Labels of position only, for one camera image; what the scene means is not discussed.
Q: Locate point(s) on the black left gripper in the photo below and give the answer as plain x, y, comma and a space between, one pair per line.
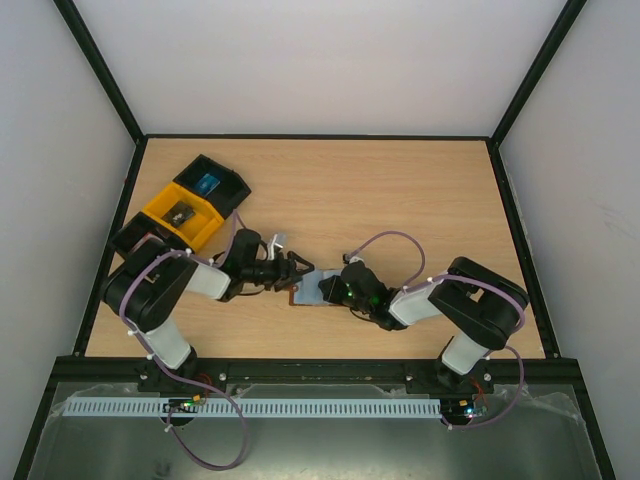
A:
286, 274

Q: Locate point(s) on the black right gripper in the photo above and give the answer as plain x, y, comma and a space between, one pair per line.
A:
341, 286

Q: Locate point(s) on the brown leather card holder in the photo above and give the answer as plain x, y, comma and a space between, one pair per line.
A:
306, 292

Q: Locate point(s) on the black credit card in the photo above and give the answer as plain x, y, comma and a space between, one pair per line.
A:
178, 214

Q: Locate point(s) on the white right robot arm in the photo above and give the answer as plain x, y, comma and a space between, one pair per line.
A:
486, 308

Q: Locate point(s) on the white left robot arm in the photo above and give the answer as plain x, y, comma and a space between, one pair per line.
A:
145, 289

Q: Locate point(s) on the blue card in bin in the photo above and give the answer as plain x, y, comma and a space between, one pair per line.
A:
206, 184

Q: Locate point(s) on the yellow storage bin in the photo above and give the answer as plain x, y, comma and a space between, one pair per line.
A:
197, 231

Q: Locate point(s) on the black storage bin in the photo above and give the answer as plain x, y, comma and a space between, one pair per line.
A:
220, 186
125, 240

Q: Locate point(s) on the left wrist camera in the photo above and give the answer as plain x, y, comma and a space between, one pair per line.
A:
275, 245

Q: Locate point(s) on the white slotted cable duct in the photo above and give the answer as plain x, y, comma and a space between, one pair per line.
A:
255, 408

